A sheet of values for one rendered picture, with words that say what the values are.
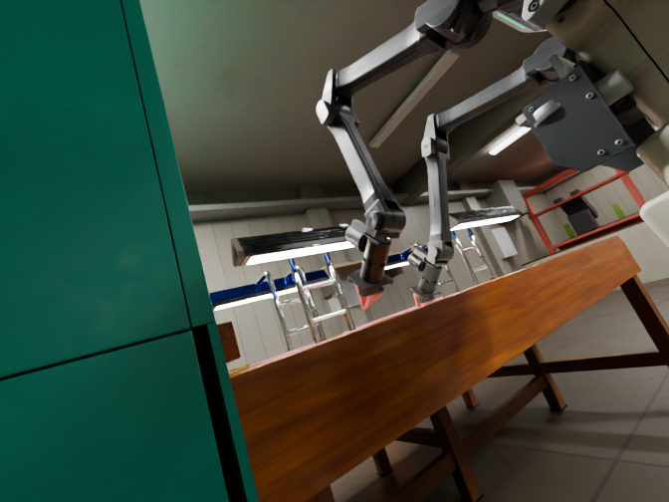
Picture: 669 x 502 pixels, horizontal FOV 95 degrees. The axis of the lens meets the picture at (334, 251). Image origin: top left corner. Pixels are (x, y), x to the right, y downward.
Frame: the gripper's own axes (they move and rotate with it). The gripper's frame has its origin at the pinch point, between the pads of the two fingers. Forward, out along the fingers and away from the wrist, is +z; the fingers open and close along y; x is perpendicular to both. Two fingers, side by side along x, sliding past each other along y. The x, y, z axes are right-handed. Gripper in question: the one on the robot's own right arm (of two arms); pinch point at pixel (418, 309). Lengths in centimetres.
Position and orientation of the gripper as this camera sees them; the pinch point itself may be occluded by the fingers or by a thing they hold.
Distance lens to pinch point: 122.8
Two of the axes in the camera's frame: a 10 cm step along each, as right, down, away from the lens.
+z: -1.5, 8.7, 4.6
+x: 5.5, 4.6, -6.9
